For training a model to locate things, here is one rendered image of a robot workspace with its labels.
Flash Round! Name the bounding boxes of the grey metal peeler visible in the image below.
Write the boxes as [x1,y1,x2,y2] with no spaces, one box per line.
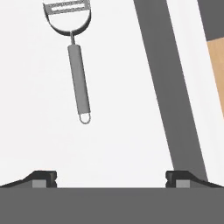
[42,0,93,125]

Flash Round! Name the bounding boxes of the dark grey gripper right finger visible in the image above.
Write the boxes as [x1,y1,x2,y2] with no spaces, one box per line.
[164,170,224,189]

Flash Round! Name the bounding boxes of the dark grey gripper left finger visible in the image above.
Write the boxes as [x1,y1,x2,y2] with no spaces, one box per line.
[0,170,58,189]

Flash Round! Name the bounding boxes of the white open drawer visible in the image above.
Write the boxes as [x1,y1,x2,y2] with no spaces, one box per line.
[0,0,176,189]

